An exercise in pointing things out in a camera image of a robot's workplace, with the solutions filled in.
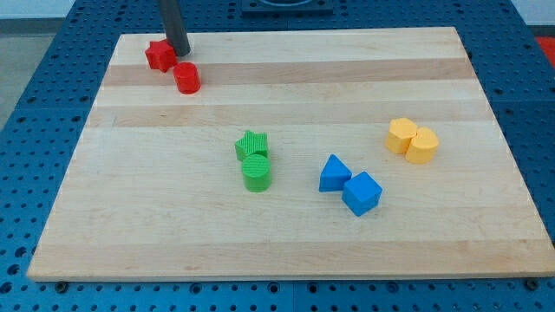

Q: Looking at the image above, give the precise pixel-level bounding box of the green cylinder block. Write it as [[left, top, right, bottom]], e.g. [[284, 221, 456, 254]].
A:
[[241, 154, 271, 192]]

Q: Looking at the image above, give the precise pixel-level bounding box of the green star block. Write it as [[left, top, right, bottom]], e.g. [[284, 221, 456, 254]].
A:
[[235, 130, 269, 161]]

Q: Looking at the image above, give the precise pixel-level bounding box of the blue triangle block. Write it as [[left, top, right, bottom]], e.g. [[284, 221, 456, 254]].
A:
[[318, 154, 352, 192]]

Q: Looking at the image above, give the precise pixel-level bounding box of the light wooden board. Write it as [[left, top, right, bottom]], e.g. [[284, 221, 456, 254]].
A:
[[27, 27, 554, 282]]

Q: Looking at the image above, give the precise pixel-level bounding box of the blue cube block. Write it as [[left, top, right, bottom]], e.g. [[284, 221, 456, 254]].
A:
[[342, 172, 382, 217]]

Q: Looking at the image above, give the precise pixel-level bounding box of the red cylinder block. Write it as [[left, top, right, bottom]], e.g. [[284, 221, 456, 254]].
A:
[[173, 62, 201, 94]]

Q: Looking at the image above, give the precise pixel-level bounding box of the yellow hexagon block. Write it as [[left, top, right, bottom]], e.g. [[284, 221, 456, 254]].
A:
[[385, 117, 418, 154]]

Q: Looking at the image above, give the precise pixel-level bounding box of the yellow heart block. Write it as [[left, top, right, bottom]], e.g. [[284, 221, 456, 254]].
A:
[[405, 127, 439, 165]]

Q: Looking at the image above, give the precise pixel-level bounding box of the red star block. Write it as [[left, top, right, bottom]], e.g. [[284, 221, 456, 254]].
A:
[[145, 39, 178, 73]]

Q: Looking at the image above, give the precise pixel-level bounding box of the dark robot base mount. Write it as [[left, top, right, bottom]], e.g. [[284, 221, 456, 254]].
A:
[[239, 0, 334, 16]]

